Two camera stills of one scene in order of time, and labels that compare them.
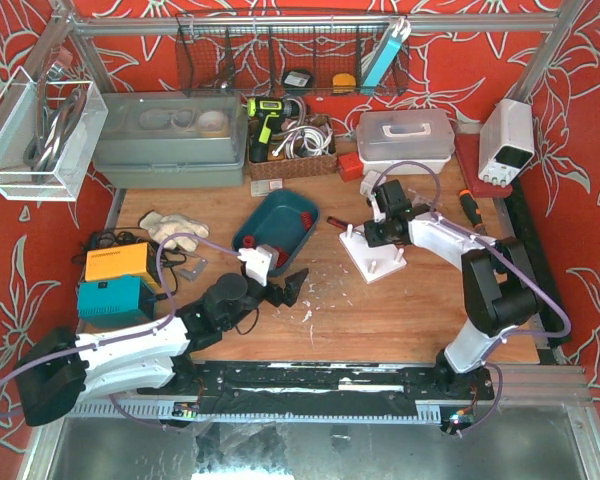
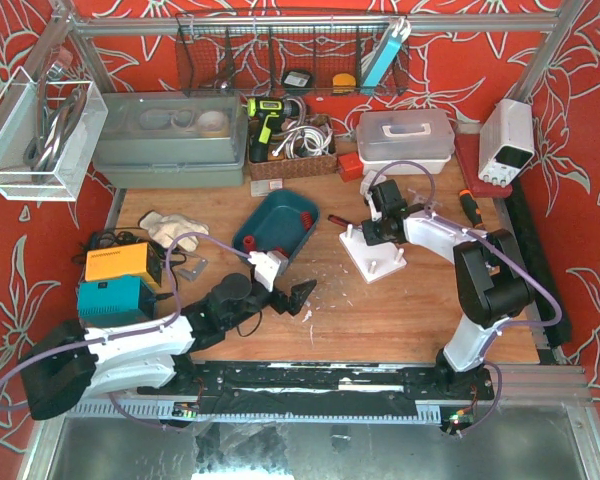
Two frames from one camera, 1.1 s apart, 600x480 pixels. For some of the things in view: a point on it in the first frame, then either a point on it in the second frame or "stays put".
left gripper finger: x=295 y=280 → x=301 y=291
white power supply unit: x=506 y=142 stays put
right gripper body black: x=376 y=232 stays put
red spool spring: x=248 y=241 stays put
